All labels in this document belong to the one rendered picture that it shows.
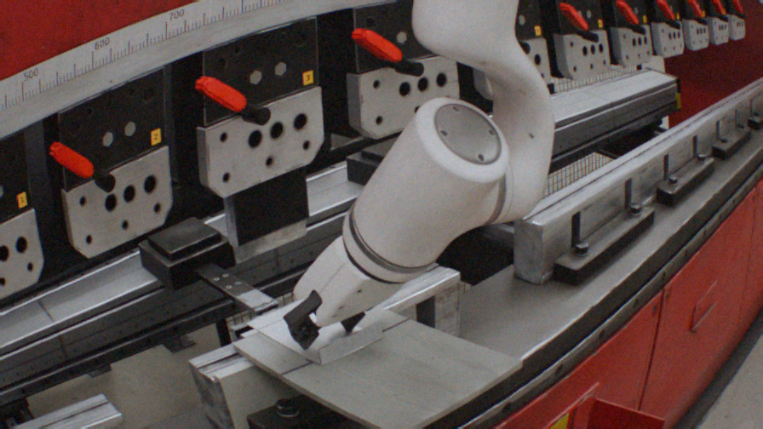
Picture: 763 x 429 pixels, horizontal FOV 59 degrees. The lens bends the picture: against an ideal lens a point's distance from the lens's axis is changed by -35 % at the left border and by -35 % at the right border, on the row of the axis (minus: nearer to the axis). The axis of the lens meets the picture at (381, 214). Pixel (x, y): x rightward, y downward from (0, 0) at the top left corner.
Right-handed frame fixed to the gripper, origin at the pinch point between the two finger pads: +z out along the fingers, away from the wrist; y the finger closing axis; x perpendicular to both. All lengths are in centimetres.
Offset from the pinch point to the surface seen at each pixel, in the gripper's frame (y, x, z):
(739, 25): -160, -16, -12
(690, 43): -110, -14, -10
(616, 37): -70, -17, -13
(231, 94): 8.6, -17.6, -20.0
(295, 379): 8.1, 4.8, -0.9
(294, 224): -3.3, -10.8, -0.8
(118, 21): 21.1, -28.5, -26.6
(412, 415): 5.1, 15.3, -9.9
